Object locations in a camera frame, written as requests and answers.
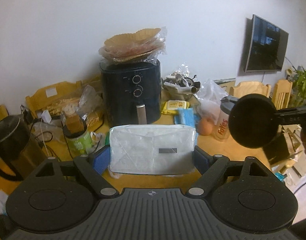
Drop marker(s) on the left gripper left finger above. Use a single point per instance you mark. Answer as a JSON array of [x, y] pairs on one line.
[[91, 168]]

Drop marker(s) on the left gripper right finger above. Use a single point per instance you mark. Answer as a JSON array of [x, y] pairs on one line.
[[212, 169]]

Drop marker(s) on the white tissue pack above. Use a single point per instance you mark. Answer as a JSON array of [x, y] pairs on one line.
[[152, 149]]

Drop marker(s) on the green label jar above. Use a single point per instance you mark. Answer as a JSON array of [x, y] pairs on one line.
[[78, 143]]

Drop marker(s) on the wooden chair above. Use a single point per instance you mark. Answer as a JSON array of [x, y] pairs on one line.
[[280, 96]]

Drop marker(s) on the clear shaker bottle grey lid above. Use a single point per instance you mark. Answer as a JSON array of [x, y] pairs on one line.
[[222, 130]]

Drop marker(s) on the red apple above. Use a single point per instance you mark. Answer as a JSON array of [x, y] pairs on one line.
[[205, 126]]

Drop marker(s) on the brown spice jar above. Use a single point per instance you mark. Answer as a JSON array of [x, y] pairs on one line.
[[73, 123]]

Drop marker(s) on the blue snack packets pile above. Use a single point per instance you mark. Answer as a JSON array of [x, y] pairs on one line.
[[185, 117]]

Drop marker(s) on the yellow wet wipes pack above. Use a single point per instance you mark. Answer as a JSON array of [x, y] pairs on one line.
[[171, 107]]

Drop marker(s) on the steel electric kettle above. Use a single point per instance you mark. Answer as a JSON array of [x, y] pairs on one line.
[[19, 149]]

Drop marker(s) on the dark blue air fryer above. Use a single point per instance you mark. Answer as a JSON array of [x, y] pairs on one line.
[[128, 86]]

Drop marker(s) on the basket of tools and tape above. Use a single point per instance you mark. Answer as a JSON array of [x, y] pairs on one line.
[[180, 84]]

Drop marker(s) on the paper liners in plastic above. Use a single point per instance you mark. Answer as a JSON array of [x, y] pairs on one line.
[[144, 45]]

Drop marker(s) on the wall mounted television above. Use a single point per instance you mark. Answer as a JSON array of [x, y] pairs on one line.
[[267, 47]]

